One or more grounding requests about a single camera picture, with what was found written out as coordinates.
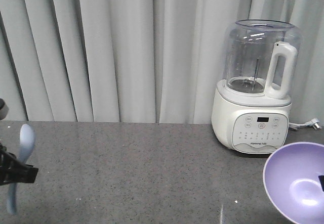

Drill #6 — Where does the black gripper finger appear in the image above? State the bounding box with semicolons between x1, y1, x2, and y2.
318;175;324;191

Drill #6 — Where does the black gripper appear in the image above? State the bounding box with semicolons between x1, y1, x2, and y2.
1;144;38;186

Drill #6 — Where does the purple plastic bowl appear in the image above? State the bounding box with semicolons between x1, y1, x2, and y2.
263;142;323;223

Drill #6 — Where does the light blue plastic spoon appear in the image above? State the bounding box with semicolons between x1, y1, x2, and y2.
7;124;35;215

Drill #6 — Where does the white blender with clear jar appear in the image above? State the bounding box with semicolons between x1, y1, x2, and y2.
211;19;301;154

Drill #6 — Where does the grey pleated curtain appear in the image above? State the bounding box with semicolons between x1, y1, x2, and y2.
1;0;323;123

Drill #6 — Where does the white power cord with plug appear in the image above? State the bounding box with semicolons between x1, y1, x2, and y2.
288;118;323;131

